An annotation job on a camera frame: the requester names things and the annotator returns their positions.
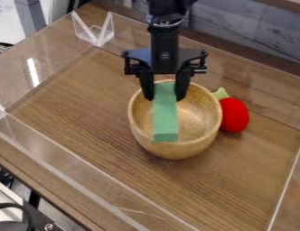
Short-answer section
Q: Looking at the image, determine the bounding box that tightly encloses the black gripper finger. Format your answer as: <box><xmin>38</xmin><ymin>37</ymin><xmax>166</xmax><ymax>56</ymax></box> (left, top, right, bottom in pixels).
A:
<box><xmin>176</xmin><ymin>68</ymin><xmax>193</xmax><ymax>101</ymax></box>
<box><xmin>138</xmin><ymin>70</ymin><xmax>154</xmax><ymax>101</ymax></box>

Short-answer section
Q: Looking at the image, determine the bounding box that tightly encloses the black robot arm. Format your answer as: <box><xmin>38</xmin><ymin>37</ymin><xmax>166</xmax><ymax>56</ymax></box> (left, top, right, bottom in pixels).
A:
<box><xmin>121</xmin><ymin>0</ymin><xmax>208</xmax><ymax>101</ymax></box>

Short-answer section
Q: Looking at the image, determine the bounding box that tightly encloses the black equipment with cable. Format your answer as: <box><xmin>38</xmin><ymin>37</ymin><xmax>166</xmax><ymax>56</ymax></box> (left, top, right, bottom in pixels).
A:
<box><xmin>0</xmin><ymin>203</ymin><xmax>65</xmax><ymax>231</ymax></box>

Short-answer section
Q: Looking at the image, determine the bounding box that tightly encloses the clear acrylic corner bracket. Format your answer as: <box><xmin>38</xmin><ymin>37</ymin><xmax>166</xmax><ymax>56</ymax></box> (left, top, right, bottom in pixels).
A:
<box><xmin>71</xmin><ymin>11</ymin><xmax>114</xmax><ymax>47</ymax></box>

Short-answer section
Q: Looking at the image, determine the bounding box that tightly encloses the red plush strawberry toy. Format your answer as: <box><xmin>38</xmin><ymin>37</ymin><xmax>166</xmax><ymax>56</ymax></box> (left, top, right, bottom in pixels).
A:
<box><xmin>214</xmin><ymin>87</ymin><xmax>250</xmax><ymax>133</ymax></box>

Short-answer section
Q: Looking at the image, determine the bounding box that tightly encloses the green rectangular stick block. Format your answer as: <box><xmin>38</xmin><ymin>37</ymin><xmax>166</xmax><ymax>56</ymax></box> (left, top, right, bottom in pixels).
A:
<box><xmin>153</xmin><ymin>81</ymin><xmax>180</xmax><ymax>143</ymax></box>

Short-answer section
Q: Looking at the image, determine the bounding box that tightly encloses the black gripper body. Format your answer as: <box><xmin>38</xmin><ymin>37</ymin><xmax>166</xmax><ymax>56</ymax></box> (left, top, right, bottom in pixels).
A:
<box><xmin>121</xmin><ymin>17</ymin><xmax>208</xmax><ymax>75</ymax></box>

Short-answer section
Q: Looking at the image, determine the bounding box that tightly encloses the black table leg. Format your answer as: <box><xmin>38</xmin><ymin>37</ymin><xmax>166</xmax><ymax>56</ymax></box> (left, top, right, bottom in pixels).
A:
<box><xmin>29</xmin><ymin>191</ymin><xmax>41</xmax><ymax>208</ymax></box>

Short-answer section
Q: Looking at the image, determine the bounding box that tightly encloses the clear acrylic tray enclosure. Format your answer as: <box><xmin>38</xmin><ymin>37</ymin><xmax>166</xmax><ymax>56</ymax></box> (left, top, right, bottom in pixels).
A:
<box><xmin>0</xmin><ymin>15</ymin><xmax>300</xmax><ymax>231</ymax></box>

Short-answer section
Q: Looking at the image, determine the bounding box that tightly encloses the brown wooden bowl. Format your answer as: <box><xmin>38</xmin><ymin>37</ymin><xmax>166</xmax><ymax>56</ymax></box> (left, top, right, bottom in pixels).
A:
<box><xmin>127</xmin><ymin>79</ymin><xmax>222</xmax><ymax>160</ymax></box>

